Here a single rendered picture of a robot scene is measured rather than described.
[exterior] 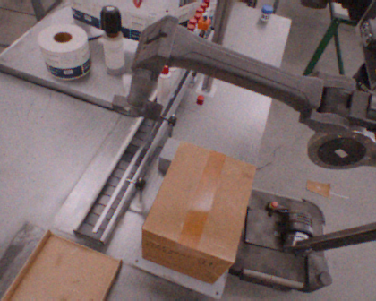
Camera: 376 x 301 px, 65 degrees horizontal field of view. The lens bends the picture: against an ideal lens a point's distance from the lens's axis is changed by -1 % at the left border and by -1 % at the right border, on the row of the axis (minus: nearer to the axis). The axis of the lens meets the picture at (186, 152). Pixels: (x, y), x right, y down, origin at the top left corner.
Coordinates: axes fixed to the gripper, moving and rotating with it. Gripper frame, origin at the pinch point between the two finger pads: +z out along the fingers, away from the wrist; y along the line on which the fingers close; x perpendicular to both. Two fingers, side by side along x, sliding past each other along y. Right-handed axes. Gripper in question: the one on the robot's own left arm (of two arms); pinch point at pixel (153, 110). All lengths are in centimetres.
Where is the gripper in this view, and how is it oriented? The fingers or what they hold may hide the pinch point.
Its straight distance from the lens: 122.3
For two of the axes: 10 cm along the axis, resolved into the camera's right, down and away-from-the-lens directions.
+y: -9.4, -3.3, 0.9
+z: 1.3, -1.0, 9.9
